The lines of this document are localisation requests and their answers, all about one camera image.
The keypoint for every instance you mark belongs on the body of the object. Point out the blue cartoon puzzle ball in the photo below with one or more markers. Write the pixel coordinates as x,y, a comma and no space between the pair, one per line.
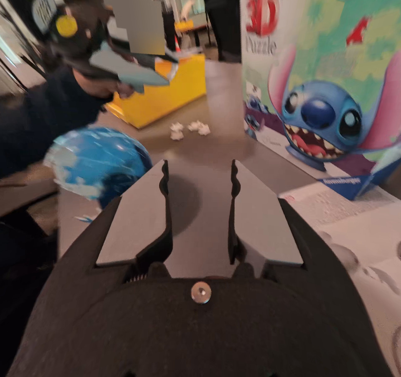
100,161

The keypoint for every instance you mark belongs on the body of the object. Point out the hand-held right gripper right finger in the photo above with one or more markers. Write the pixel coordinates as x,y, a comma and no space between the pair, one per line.
266,229

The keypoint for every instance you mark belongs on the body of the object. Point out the person's left hand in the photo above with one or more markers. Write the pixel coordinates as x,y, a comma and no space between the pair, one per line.
126,90

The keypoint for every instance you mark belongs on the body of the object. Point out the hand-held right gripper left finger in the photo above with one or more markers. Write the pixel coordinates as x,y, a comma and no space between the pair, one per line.
131,226

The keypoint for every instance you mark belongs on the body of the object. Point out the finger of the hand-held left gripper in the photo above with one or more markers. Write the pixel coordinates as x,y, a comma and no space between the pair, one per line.
125,68
156,62

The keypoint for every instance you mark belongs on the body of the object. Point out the cartoon printed puzzle box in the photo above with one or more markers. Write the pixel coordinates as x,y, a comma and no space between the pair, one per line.
313,54

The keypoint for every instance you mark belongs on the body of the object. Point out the orange traffic cone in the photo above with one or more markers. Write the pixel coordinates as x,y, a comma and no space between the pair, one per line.
177,45

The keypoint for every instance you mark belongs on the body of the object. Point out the white instruction leaflet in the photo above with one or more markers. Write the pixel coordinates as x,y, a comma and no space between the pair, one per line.
360,242

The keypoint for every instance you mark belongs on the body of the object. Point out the person's left forearm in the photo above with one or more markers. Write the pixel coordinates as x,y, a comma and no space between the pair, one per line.
47,110

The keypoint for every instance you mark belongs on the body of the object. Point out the yellow plastic bin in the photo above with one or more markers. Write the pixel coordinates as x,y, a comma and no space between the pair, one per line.
169,95

